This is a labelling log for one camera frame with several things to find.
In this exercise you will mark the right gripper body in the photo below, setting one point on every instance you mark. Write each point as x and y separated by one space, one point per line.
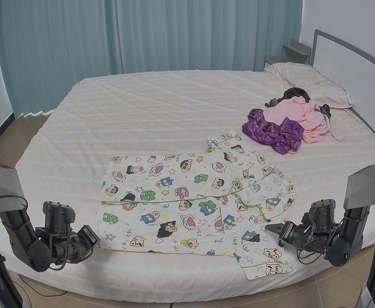
293 228

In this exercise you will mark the grey bedside table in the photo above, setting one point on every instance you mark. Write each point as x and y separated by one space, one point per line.
298 48

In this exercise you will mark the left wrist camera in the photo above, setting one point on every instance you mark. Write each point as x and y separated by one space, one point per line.
91 236

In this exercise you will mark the bed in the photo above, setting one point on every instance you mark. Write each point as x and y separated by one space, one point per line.
161 107

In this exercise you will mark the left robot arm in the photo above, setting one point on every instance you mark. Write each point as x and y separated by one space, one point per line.
17 233

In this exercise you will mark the cream pillow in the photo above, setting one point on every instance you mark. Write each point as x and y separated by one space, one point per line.
316 82

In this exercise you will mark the dark grey garment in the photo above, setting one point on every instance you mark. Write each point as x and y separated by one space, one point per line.
295 92

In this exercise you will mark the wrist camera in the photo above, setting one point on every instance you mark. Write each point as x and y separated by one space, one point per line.
91 236
288 240

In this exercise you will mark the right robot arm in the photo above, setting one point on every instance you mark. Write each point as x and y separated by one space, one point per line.
354 223

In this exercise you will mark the blue-green curtain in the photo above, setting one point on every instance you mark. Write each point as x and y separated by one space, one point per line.
174 27

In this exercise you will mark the pink garment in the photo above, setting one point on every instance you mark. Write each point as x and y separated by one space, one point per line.
296 114

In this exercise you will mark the purple garment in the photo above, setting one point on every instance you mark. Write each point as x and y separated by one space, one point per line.
271 130

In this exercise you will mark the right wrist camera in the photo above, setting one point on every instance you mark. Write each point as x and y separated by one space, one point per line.
288 240

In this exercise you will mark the white printed pyjama top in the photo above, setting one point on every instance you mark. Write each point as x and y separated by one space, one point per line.
181 204

